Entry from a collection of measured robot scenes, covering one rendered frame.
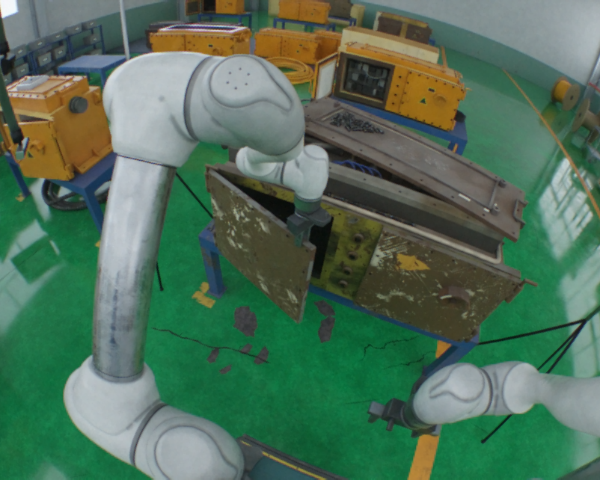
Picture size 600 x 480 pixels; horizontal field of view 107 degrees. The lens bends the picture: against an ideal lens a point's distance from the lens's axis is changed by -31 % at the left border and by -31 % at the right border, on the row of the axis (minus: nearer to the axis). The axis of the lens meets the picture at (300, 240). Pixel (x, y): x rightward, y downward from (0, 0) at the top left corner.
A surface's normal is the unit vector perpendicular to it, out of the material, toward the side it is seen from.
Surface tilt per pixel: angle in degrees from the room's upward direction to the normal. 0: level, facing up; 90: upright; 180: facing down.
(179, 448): 7
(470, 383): 4
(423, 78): 90
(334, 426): 0
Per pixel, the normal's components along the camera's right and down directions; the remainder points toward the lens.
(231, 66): 0.03, 0.13
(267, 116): 0.52, 0.77
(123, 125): -0.27, 0.14
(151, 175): 0.62, 0.27
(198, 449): 0.18, -0.64
